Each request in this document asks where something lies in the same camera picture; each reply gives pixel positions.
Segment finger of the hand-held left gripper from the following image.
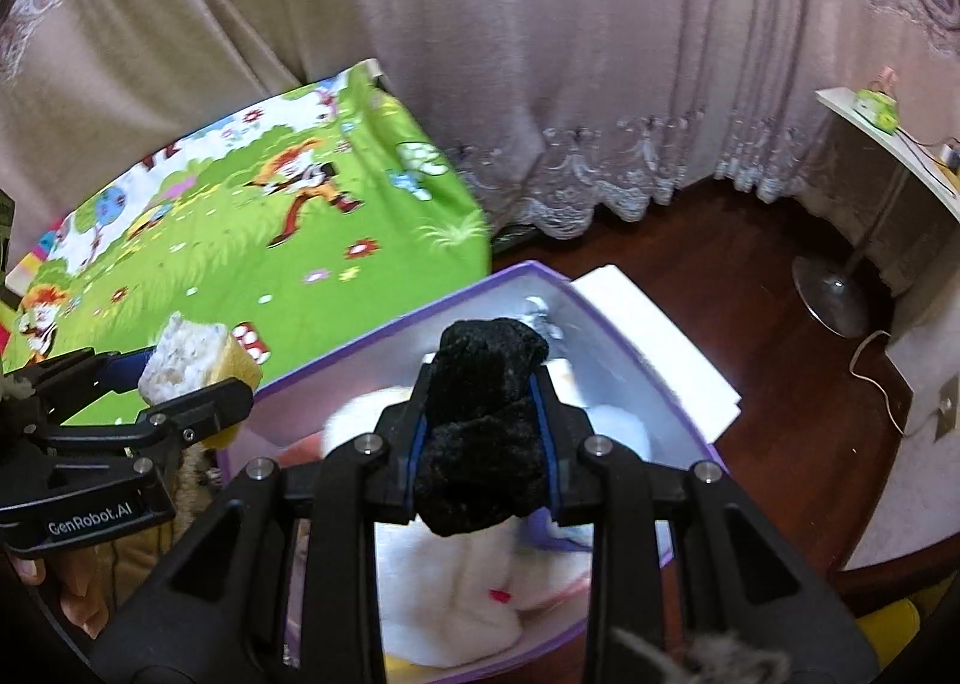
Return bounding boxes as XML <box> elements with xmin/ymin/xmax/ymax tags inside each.
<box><xmin>43</xmin><ymin>376</ymin><xmax>256</xmax><ymax>461</ymax></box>
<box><xmin>7</xmin><ymin>345</ymin><xmax>164</xmax><ymax>424</ymax></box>

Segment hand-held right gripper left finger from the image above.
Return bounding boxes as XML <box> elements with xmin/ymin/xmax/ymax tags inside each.
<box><xmin>94</xmin><ymin>354</ymin><xmax>440</xmax><ymax>684</ymax></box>

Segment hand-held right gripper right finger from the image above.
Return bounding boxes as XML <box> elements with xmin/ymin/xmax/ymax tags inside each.
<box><xmin>525</xmin><ymin>354</ymin><xmax>880</xmax><ymax>684</ymax></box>

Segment yellow sponge with white layer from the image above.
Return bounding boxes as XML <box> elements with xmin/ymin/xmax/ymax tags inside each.
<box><xmin>137</xmin><ymin>311</ymin><xmax>263</xmax><ymax>450</ymax></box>

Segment black fluffy socks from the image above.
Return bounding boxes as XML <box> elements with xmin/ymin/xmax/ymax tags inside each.
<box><xmin>414</xmin><ymin>315</ymin><xmax>552</xmax><ymax>537</ymax></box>

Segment purple storage box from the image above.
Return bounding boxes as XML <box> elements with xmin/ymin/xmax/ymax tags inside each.
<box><xmin>216</xmin><ymin>260</ymin><xmax>728</xmax><ymax>682</ymax></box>

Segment white terry towel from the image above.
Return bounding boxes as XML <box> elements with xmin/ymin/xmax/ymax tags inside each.
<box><xmin>379</xmin><ymin>517</ymin><xmax>601</xmax><ymax>667</ymax></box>

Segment person's left hand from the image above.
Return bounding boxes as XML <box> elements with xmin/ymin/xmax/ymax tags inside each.
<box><xmin>7</xmin><ymin>547</ymin><xmax>121</xmax><ymax>629</ymax></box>

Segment cartoon printed mat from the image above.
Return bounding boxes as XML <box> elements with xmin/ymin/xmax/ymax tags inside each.
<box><xmin>0</xmin><ymin>58</ymin><xmax>494</xmax><ymax>431</ymax></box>

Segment white box lid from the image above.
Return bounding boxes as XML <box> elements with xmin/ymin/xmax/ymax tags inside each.
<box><xmin>570</xmin><ymin>265</ymin><xmax>743</xmax><ymax>446</ymax></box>

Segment beige curtain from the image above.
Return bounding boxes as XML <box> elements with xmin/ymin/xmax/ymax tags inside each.
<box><xmin>0</xmin><ymin>0</ymin><xmax>391</xmax><ymax>257</ymax></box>

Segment white side table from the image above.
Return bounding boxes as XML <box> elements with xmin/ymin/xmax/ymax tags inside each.
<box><xmin>793</xmin><ymin>88</ymin><xmax>960</xmax><ymax>340</ymax></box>

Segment yellow plastic object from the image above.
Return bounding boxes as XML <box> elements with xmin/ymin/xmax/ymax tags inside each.
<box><xmin>855</xmin><ymin>598</ymin><xmax>925</xmax><ymax>649</ymax></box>

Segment mauve lace-trimmed curtain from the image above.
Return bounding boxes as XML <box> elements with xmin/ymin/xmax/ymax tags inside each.
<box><xmin>255</xmin><ymin>0</ymin><xmax>960</xmax><ymax>242</ymax></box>

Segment small green box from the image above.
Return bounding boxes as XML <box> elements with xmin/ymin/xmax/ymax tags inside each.
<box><xmin>853</xmin><ymin>88</ymin><xmax>900</xmax><ymax>134</ymax></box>

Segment white floor cable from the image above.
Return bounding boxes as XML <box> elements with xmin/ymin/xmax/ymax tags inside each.
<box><xmin>849</xmin><ymin>329</ymin><xmax>955</xmax><ymax>439</ymax></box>

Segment thin table cable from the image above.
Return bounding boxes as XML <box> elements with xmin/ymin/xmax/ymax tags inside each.
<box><xmin>898</xmin><ymin>127</ymin><xmax>960</xmax><ymax>169</ymax></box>

